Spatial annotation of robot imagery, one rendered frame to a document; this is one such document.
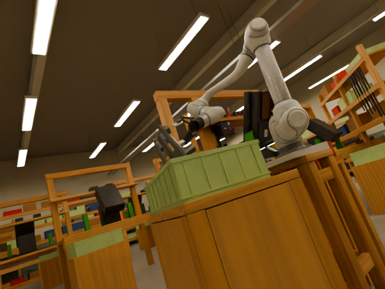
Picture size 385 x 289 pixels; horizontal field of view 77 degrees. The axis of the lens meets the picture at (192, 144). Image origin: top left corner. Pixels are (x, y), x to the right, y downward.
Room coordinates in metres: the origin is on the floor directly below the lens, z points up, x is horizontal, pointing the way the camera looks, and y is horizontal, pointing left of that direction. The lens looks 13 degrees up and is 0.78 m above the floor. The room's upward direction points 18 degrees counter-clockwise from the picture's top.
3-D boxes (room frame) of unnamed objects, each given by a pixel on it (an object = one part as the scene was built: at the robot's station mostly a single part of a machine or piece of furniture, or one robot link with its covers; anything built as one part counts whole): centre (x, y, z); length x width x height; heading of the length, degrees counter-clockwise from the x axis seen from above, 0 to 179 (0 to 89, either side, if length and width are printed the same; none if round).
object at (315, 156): (1.60, -0.61, 0.83); 0.32 x 0.32 x 0.04; 38
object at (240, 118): (2.63, -0.43, 1.52); 0.90 x 0.25 x 0.04; 124
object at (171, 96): (2.66, -0.41, 1.89); 1.50 x 0.09 x 0.09; 124
